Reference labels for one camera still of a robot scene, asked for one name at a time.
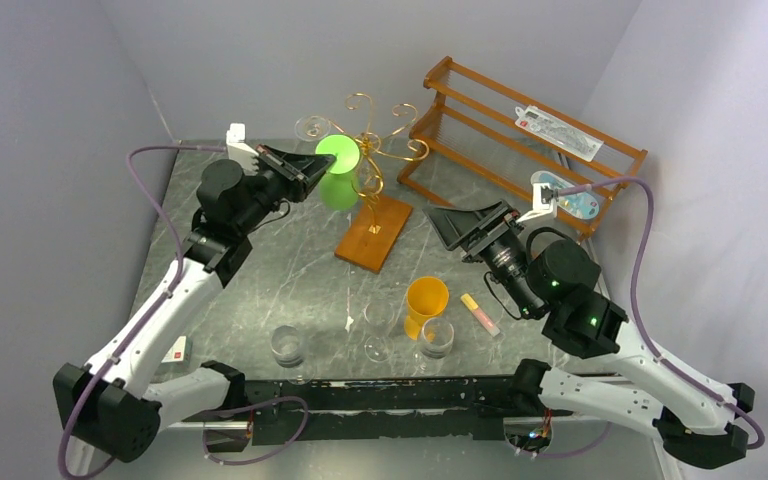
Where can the orange plastic wine glass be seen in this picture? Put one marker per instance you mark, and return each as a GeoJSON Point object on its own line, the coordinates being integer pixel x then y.
{"type": "Point", "coordinates": [427, 297]}

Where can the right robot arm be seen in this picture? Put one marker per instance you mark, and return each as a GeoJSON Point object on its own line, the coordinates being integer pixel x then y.
{"type": "Point", "coordinates": [693, 416]}

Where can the gold wine glass rack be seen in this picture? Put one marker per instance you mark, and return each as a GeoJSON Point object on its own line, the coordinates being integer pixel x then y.
{"type": "Point", "coordinates": [373, 232]}

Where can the small white red box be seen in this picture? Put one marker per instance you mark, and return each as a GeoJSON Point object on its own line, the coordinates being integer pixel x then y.
{"type": "Point", "coordinates": [179, 352]}

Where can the clear wine glass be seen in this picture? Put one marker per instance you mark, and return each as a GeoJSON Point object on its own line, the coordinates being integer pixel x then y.
{"type": "Point", "coordinates": [380, 318]}
{"type": "Point", "coordinates": [289, 350]}
{"type": "Point", "coordinates": [312, 128]}
{"type": "Point", "coordinates": [434, 344]}

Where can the green plastic wine glass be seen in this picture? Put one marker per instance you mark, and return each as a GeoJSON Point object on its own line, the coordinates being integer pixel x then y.
{"type": "Point", "coordinates": [337, 186]}

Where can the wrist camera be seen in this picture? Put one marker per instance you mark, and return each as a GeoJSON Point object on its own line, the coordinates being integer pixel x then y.
{"type": "Point", "coordinates": [544, 203]}
{"type": "Point", "coordinates": [237, 149]}

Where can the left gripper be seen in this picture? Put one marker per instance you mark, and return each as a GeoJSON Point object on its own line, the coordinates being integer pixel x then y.
{"type": "Point", "coordinates": [301, 173]}

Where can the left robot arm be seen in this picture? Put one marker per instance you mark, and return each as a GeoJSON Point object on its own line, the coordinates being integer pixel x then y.
{"type": "Point", "coordinates": [109, 402]}

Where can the white packaged item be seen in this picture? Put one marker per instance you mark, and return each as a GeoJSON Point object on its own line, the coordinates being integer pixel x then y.
{"type": "Point", "coordinates": [557, 132]}

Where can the wooden shelf rack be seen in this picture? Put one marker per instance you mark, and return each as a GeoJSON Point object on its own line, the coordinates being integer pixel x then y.
{"type": "Point", "coordinates": [471, 124]}

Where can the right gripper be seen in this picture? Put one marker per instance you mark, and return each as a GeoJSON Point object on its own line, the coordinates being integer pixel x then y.
{"type": "Point", "coordinates": [486, 229]}

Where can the yellow pink highlighter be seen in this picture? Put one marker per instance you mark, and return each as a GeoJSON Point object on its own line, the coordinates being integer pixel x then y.
{"type": "Point", "coordinates": [480, 315]}

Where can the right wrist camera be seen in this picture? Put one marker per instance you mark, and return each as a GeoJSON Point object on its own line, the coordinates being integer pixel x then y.
{"type": "Point", "coordinates": [544, 203]}

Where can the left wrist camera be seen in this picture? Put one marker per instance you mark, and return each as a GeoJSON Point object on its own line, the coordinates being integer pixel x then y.
{"type": "Point", "coordinates": [237, 149]}

